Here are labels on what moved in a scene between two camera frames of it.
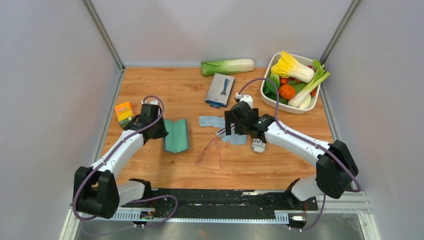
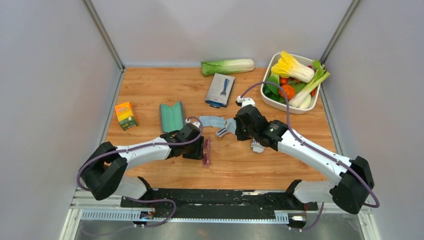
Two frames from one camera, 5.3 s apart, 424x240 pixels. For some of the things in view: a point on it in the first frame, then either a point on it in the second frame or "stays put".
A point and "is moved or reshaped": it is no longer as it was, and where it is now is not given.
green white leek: x=303 y=99 stays put
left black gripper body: x=160 y=130 → x=194 y=150
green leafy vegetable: x=270 y=89 stays put
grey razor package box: x=219 y=90 stays put
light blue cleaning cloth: x=217 y=121 is moved or reshaped
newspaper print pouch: x=258 y=145 stays put
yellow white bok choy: x=286 y=66 stays put
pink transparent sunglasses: x=206 y=150 is moved or reshaped
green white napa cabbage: x=226 y=66 stays put
